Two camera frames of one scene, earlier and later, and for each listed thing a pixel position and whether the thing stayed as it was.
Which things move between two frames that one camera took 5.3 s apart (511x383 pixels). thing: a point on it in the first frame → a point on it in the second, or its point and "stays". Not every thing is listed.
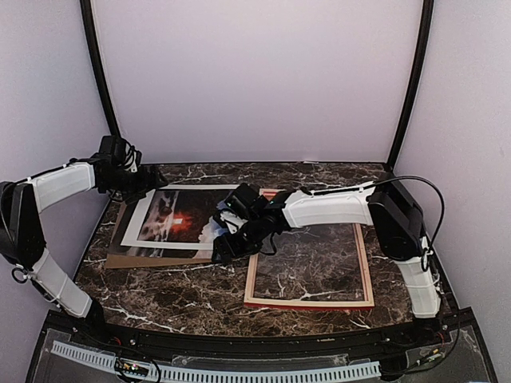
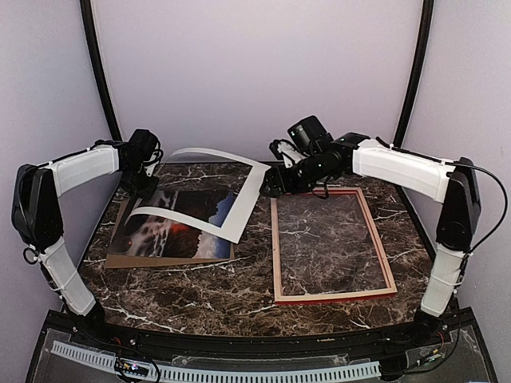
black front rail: [120, 333] stays
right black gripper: [235, 250] → [271, 175]
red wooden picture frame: [367, 304] → [276, 249]
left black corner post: [86, 9] stays
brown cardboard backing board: [135, 260] stays
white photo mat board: [132, 238] → [233, 225]
